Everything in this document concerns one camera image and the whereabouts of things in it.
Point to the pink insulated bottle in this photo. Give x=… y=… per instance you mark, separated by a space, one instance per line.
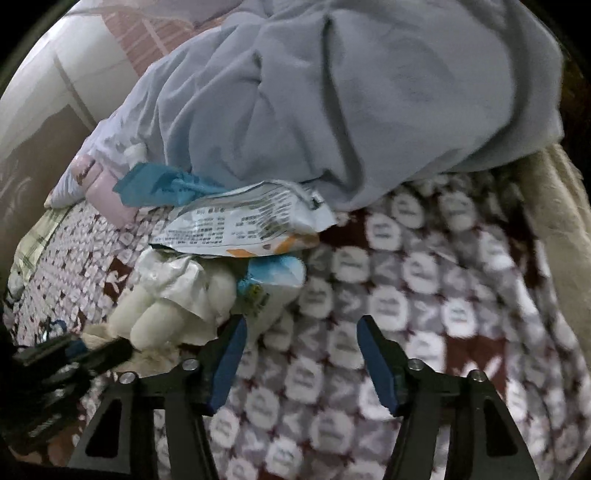
x=108 y=194

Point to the printed blanket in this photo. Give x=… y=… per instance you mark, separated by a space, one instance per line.
x=415 y=286

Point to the cream plush toy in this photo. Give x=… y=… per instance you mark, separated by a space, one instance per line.
x=147 y=323

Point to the white orange snack wrapper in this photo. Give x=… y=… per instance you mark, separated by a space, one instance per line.
x=231 y=221

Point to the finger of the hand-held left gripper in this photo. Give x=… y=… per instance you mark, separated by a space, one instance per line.
x=111 y=353
x=41 y=350

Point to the green plaid sheet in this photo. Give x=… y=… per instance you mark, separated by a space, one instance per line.
x=34 y=244

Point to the blue snack packet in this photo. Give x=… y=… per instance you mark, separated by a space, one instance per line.
x=152 y=184

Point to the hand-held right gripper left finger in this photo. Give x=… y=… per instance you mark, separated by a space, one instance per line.
x=226 y=364

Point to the beige fleece blanket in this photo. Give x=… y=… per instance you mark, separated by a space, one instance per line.
x=563 y=230

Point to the crumpled white tissue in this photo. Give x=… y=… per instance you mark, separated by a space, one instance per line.
x=171 y=277

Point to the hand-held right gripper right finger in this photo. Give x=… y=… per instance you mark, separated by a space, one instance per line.
x=378 y=364

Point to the grey blue duvet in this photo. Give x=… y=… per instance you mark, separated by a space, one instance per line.
x=346 y=92

